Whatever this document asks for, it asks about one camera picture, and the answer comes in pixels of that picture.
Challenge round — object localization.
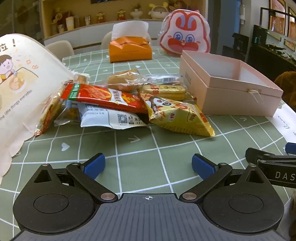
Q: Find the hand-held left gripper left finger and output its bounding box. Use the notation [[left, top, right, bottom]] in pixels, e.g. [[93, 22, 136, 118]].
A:
[[33, 153, 117, 202]]

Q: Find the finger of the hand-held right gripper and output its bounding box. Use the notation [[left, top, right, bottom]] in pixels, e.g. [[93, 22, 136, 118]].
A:
[[245, 148, 296, 166], [285, 142, 296, 155]]

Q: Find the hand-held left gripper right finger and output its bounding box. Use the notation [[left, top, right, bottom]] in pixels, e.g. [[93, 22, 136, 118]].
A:
[[179, 153, 265, 203]]

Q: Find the white snack packet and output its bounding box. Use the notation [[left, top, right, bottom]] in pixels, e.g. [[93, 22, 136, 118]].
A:
[[77, 102, 148, 129]]

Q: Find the yellow cartoon snack packet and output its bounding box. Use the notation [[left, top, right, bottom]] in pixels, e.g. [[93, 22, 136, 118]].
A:
[[138, 90, 216, 137]]

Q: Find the pink cardboard box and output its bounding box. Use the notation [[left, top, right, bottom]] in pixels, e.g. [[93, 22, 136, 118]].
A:
[[179, 50, 284, 117]]

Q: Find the red snack packet green label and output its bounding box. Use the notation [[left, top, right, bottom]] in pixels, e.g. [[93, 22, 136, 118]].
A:
[[60, 83, 149, 114]]

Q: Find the red and yellow snack packet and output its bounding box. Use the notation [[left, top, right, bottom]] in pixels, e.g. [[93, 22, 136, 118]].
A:
[[34, 80, 71, 136]]

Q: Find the yellow biscuit packet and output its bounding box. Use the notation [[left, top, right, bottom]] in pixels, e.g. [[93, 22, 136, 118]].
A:
[[141, 83, 188, 101]]

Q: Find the clear-wrapped pastry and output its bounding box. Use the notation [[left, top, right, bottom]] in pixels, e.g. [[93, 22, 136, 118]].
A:
[[107, 69, 142, 92]]

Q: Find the clear barcode snack packet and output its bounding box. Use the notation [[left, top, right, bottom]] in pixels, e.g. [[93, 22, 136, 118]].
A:
[[129, 74, 184, 88]]

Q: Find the small clear snack packet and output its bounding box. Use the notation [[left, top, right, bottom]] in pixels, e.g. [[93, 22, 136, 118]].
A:
[[54, 102, 81, 127]]

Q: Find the brown fuzzy object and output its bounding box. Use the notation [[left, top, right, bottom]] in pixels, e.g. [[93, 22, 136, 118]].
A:
[[275, 71, 296, 105]]

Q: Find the small clear biscuit packet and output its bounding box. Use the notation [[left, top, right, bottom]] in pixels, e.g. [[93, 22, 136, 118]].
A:
[[73, 73, 91, 84]]

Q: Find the white printed bag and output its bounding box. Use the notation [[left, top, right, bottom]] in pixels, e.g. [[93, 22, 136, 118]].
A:
[[0, 34, 77, 178]]

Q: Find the dark cabinet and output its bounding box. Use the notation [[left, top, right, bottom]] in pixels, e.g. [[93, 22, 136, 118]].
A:
[[231, 7, 296, 80]]

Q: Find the orange tissue box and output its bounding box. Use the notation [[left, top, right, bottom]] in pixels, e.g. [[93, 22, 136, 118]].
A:
[[108, 36, 153, 63]]

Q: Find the framed picture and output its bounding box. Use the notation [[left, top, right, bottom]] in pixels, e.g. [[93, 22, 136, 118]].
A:
[[268, 0, 287, 35]]

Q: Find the rabbit face bag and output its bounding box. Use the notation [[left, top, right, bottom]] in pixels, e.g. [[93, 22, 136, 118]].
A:
[[158, 9, 211, 56]]

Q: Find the white tissue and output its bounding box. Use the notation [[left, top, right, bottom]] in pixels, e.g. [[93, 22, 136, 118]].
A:
[[111, 21, 149, 40]]

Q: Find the yellow figurine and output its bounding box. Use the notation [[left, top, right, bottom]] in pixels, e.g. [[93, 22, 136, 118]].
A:
[[51, 7, 63, 25]]

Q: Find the white vase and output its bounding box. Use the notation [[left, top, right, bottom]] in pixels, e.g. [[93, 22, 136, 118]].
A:
[[129, 3, 145, 19]]

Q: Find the white rabbit bowl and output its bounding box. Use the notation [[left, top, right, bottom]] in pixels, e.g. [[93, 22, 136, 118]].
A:
[[148, 2, 173, 20]]

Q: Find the wall shelf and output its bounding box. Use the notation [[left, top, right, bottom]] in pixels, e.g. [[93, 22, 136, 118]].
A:
[[40, 0, 207, 40]]

